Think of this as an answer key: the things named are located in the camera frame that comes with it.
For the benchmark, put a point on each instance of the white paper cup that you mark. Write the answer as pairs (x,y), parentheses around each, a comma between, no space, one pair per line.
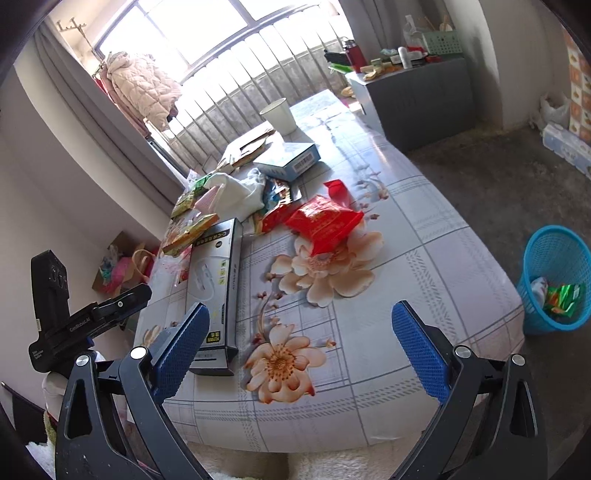
(279,115)

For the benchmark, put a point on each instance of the yellow green snack packet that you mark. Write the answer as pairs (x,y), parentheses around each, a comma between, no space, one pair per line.
(186,232)

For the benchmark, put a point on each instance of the black white long box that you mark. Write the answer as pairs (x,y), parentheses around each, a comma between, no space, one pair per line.
(213,282)

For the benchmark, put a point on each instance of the white tissue pack on floor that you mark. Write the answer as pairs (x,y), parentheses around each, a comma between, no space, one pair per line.
(568,147)

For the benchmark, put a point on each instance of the red gift bag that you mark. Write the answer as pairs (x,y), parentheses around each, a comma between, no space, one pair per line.
(143,262)

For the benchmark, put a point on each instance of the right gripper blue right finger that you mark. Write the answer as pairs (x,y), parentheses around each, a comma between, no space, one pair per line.
(510,441)

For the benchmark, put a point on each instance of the pink quilted jacket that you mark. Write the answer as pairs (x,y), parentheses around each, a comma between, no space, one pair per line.
(144,87)

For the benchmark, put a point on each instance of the blue white cardboard box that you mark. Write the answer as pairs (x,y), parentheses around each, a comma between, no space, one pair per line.
(288,160)

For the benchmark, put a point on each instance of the white cloth glove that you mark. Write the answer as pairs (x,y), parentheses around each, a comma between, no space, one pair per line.
(237,199)

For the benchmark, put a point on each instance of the flat brown cardboard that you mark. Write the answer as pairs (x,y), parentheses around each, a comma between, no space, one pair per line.
(245,148)

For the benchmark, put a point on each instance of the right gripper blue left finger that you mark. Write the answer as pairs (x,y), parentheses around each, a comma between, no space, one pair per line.
(91,443)

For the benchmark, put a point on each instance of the blue plastic trash basket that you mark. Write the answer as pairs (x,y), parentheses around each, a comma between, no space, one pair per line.
(555,281)

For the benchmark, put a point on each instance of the white bottle on cabinet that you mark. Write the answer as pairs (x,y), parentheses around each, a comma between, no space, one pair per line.
(405,58)

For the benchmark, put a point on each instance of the white plastic bag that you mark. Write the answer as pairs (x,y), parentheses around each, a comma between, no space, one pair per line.
(554,108)

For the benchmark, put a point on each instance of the grey cabinet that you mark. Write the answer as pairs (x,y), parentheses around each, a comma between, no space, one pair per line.
(419,106)

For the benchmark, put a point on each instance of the green plastic basket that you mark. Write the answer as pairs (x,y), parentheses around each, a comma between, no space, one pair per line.
(442,43)

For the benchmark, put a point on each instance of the red snack bag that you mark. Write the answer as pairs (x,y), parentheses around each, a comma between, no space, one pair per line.
(324,223)

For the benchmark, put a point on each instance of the floral plastic tablecloth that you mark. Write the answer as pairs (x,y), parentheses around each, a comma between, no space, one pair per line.
(318,365)

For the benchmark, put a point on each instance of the red thermos bottle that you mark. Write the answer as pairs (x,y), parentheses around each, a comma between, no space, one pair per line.
(355,55)

